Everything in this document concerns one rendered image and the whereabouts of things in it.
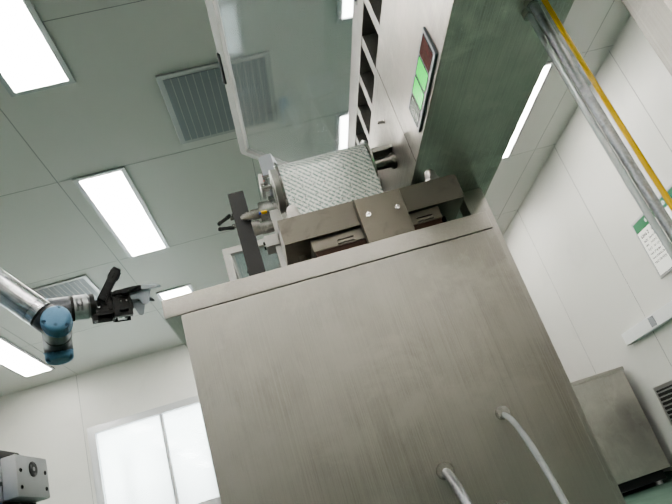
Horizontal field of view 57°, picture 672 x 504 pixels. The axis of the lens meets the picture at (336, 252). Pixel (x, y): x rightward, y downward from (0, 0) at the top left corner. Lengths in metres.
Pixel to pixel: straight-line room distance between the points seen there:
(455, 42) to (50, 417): 6.89
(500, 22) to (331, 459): 0.83
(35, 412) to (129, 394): 1.02
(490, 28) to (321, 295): 0.58
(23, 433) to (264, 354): 6.67
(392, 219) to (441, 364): 0.32
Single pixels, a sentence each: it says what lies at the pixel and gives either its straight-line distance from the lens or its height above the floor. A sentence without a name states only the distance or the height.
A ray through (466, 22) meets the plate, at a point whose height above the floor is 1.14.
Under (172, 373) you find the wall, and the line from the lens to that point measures 7.33.
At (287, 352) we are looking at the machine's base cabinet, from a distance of 1.14.
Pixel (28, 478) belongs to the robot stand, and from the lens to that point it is 1.60.
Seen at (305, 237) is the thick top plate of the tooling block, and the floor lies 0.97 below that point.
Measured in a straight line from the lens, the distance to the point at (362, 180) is 1.59.
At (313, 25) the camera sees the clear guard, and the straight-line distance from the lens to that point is 1.98.
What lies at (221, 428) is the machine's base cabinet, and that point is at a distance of 1.13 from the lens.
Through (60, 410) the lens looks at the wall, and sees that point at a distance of 7.63.
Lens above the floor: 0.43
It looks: 23 degrees up
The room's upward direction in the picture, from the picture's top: 19 degrees counter-clockwise
